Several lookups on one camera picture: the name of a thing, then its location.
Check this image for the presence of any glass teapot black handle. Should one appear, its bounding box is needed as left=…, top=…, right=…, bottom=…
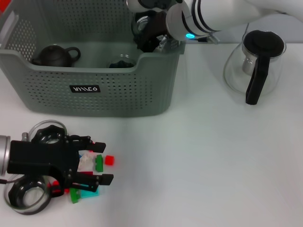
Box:
left=223, top=29, right=287, bottom=105

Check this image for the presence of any right gripper cable with connectors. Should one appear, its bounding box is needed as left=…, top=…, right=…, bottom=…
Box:
left=155, top=33, right=221, bottom=52

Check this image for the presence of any green toy brick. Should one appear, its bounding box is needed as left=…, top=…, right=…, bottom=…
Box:
left=69, top=188, right=81, bottom=204
left=94, top=154, right=104, bottom=173

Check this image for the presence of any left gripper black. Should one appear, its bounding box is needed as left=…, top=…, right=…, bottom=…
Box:
left=7, top=135, right=115, bottom=192

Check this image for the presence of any white toy brick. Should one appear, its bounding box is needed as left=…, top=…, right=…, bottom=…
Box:
left=79, top=153, right=95, bottom=171

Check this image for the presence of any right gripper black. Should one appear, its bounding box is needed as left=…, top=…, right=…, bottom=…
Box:
left=136, top=11, right=168, bottom=53

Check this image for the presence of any grey perforated plastic storage bin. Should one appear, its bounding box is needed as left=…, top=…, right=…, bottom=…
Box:
left=0, top=0, right=187, bottom=118

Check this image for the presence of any teal square toy plate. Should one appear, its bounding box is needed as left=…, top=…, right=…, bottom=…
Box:
left=79, top=189, right=101, bottom=199

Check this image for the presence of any dark clay teapot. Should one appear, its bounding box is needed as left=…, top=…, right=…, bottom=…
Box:
left=30, top=44, right=81, bottom=68

